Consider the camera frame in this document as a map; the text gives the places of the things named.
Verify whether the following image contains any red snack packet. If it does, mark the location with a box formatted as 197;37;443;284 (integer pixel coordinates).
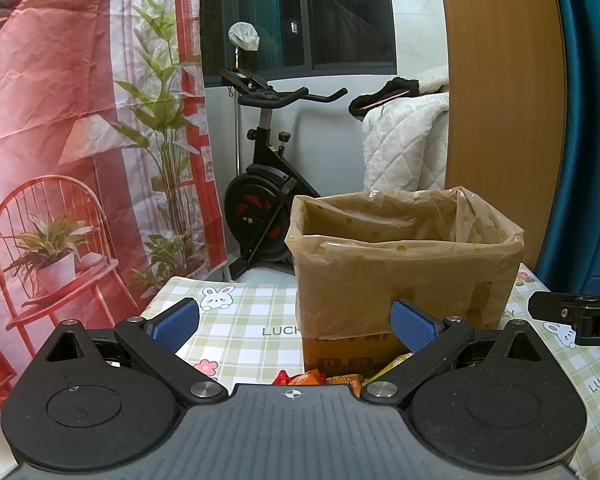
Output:
273;370;291;386

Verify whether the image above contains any plaid tablecloth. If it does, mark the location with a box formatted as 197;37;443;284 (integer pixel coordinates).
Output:
140;263;600;480

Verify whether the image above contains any white quilted blanket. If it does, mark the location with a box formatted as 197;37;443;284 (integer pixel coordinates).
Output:
362;65;450;191

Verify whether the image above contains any dark window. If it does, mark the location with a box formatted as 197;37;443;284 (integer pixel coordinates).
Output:
200;0;396;87

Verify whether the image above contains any black exercise bike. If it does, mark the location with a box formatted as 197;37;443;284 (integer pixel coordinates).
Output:
218;22;349;281

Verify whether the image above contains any yellow snack packet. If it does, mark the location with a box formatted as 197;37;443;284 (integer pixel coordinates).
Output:
363;352;413;387

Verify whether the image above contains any orange snack packet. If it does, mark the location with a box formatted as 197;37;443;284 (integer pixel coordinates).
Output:
288;370;363;389

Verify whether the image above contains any teal curtain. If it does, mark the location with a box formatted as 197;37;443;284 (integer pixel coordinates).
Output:
535;0;600;294

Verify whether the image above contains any cardboard box with plastic liner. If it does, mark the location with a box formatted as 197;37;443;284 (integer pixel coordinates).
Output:
286;186;524;377

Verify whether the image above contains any black garment on blanket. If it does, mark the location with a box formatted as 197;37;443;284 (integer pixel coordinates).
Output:
349;77;419;120

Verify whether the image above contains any red printed backdrop curtain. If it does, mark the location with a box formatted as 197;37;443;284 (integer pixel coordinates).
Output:
0;0;226;411

